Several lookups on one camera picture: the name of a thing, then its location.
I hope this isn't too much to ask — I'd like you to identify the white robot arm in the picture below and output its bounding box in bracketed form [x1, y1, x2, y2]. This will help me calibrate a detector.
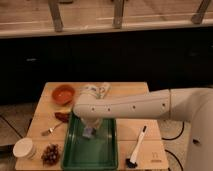
[73, 88, 213, 171]

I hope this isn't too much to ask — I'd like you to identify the green plastic tray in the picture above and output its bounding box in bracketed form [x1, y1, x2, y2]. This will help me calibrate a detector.
[61, 114, 118, 171]

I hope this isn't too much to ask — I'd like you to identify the white patterned cloth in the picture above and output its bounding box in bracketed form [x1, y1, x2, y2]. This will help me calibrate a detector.
[81, 82, 111, 99]

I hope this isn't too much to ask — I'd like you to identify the orange bowl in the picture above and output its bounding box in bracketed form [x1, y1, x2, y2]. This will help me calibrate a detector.
[51, 84, 75, 105]

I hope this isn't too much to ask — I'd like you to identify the metal fork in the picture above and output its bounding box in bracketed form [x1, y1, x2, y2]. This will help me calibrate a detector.
[41, 122, 63, 136]

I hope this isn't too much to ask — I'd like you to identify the bunch of dark grapes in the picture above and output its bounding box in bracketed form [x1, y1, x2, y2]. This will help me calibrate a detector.
[41, 144, 60, 165]

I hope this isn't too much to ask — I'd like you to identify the white cup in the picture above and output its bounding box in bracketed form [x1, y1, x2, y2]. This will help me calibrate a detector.
[13, 138, 36, 159]

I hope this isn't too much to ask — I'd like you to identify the middle metal chair leg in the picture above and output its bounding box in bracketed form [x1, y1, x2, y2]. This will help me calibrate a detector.
[113, 0, 124, 29]

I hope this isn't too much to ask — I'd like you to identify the metal chair leg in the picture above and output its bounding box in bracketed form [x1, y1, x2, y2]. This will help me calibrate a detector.
[113, 0, 124, 29]
[48, 0, 63, 32]
[191, 0, 212, 24]

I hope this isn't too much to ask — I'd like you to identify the left metal chair leg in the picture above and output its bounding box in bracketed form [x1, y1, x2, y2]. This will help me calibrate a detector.
[48, 0, 63, 32]

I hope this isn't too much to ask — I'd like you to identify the right metal chair leg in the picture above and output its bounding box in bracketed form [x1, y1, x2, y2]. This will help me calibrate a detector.
[191, 0, 212, 24]

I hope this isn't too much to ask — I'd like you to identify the white handled dish brush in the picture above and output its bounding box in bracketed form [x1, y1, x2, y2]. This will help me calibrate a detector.
[125, 126, 147, 168]

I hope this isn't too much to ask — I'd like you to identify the black cable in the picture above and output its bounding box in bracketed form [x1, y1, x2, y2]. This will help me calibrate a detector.
[160, 121, 185, 171]

